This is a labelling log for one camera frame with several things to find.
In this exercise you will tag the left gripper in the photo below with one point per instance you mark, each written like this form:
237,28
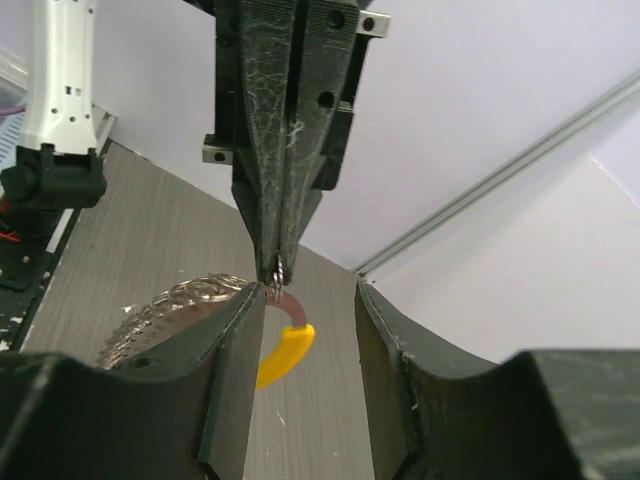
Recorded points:
286,77

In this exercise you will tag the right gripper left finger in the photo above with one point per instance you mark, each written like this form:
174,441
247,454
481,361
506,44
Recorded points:
180,410

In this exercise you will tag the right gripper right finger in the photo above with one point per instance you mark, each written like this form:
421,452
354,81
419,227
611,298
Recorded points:
436,411

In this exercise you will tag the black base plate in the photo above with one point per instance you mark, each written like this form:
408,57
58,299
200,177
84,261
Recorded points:
27,268

